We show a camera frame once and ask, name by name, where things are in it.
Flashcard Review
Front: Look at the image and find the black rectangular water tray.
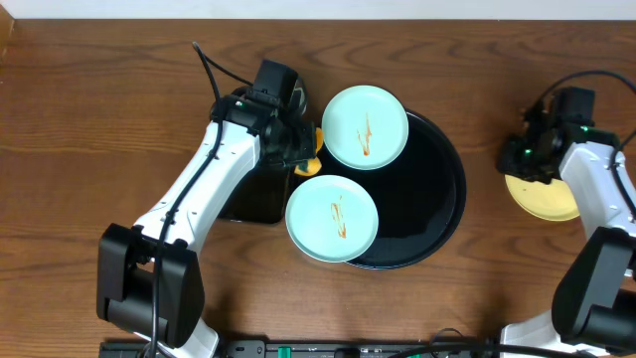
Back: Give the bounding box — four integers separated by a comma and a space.
220, 148, 294, 224

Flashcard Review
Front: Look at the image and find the green and yellow sponge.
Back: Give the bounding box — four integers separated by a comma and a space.
294, 127, 324, 177

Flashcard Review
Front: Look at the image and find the black round tray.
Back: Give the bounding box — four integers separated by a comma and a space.
315, 112, 467, 269

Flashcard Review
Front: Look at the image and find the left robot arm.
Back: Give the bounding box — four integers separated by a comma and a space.
96, 87, 317, 357

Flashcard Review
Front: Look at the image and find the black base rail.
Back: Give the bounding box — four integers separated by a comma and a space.
97, 340, 500, 358

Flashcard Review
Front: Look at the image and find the light blue plate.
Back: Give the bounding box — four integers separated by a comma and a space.
285, 175, 379, 263
322, 86, 409, 170

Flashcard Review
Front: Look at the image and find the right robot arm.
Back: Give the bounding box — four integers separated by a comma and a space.
496, 109, 635, 357

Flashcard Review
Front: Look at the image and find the yellow plate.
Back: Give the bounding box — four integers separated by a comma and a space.
505, 175, 579, 222

